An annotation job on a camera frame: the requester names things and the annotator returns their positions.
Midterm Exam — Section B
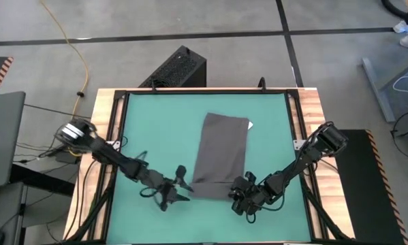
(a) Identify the grey power adapter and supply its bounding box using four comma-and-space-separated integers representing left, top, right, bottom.
55, 149, 80, 165

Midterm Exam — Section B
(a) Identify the black hose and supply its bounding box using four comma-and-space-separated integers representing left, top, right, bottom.
380, 0, 408, 20

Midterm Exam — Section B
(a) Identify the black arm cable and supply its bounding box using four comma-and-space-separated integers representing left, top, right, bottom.
245, 193, 287, 225
135, 150, 161, 199

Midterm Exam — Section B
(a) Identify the black wire ring stand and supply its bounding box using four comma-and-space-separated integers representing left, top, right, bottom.
390, 111, 408, 157

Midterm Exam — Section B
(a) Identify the black perforated computer tower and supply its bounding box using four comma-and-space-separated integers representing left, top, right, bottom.
138, 45, 208, 88

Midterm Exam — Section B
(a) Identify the yellow floor cable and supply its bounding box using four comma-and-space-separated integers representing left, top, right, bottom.
39, 0, 90, 158

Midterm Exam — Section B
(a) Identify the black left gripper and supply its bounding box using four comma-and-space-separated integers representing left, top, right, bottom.
155, 165, 195, 212

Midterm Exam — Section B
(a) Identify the grey cabinet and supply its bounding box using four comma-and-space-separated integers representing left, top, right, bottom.
0, 182, 25, 245

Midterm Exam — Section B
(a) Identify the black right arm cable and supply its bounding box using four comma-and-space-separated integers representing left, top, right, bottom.
245, 193, 287, 225

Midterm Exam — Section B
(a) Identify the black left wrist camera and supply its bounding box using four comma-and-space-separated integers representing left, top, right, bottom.
161, 182, 179, 201

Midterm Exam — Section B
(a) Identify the grey laptop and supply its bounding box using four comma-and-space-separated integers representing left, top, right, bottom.
0, 91, 27, 190

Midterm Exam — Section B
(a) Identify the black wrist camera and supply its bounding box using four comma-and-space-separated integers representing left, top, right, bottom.
240, 189, 261, 209
161, 182, 179, 201

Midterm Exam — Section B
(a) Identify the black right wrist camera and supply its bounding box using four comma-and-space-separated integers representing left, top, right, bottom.
240, 189, 261, 209

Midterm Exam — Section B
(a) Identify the grey metal desk leg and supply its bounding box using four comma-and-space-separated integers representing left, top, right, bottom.
361, 42, 408, 124

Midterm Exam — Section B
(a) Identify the black metal table frame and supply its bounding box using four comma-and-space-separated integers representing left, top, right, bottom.
63, 86, 356, 245

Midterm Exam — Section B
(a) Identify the black desk bar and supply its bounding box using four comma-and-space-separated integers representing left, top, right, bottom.
9, 163, 77, 197

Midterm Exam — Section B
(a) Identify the dark grey towel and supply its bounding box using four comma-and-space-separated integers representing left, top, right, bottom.
189, 112, 255, 201

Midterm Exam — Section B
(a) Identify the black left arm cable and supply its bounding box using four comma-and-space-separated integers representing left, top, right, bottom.
135, 150, 161, 199

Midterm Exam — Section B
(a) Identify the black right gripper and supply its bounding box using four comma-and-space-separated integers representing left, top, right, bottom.
228, 171, 272, 216

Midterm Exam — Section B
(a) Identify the green table mat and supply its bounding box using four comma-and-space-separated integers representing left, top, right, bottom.
104, 92, 312, 244

